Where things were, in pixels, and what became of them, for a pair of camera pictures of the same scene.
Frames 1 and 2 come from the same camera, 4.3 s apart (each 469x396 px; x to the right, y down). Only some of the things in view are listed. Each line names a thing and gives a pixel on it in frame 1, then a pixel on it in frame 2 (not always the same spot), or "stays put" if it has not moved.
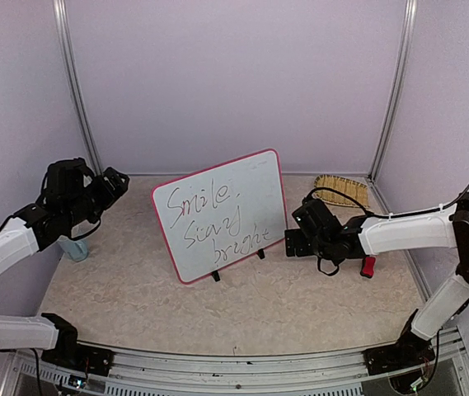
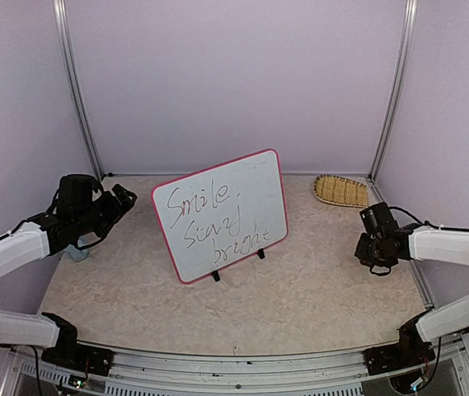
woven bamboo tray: x=357 y=190 stays put
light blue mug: x=77 y=249 stays put
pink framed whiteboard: x=216 y=218 stays put
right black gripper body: x=302 y=248 to x=372 y=252
